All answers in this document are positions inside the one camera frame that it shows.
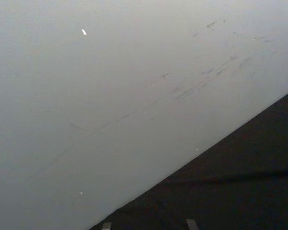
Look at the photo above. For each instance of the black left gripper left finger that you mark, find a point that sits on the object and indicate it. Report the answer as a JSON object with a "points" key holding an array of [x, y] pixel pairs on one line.
{"points": [[106, 226]]}

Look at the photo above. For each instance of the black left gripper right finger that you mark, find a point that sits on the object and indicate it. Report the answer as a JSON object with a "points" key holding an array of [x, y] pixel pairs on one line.
{"points": [[191, 225]]}

